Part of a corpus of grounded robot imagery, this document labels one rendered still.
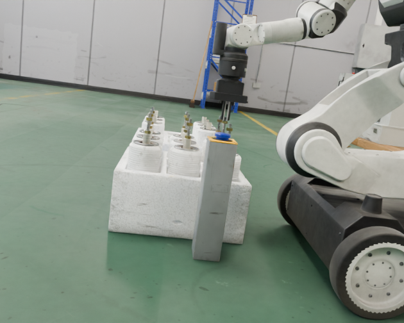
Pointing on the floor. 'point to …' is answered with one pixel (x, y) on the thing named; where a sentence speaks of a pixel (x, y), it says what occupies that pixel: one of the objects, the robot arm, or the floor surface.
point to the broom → (200, 70)
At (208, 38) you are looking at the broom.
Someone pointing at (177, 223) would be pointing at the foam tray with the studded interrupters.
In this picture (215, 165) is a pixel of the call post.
